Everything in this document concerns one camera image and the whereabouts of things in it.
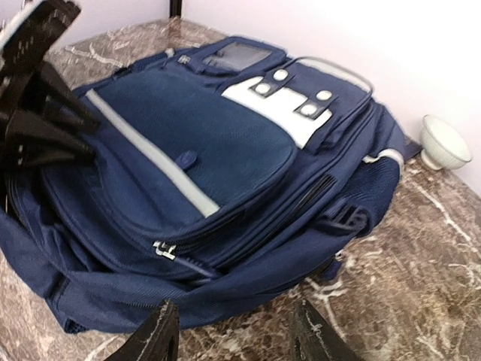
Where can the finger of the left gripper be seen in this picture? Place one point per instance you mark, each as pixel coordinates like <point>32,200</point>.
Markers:
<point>52,98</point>
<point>33,142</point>

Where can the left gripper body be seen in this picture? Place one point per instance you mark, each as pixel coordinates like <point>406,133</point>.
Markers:
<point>25,39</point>

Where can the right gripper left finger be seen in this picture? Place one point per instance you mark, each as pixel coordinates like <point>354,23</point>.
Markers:
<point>157,338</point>

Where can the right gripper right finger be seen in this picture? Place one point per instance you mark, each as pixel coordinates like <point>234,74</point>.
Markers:
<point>313,338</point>

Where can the navy blue student backpack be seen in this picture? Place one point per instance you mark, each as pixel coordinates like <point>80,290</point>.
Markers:
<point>222,176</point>

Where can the small green bowl at back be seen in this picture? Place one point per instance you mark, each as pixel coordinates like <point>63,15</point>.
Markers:
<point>442,146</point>

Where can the left black frame post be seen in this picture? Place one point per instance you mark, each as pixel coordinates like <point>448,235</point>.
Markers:
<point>175,8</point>

